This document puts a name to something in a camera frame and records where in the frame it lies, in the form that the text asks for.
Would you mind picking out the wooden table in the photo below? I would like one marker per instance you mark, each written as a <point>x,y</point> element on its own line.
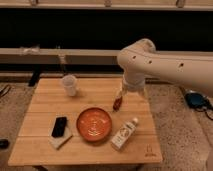
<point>33,147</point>

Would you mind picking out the black phone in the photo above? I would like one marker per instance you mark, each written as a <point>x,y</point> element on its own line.
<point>59,127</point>

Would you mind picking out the clear plastic cup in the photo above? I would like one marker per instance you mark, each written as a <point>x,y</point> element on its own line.
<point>69,83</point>

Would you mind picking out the blue black device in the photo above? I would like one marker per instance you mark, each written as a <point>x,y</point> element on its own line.
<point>196,100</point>

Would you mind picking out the orange ceramic bowl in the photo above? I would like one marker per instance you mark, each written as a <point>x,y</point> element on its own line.
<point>94,124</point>

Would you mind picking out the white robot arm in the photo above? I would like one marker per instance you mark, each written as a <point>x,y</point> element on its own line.
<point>139,59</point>

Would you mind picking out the white sponge block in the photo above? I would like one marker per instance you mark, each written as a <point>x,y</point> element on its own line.
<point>58,142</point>

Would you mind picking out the white bottle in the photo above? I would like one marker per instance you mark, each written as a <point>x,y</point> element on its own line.
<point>124,133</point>

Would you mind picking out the black object on floor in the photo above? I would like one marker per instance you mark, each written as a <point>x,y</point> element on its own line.
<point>4,143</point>

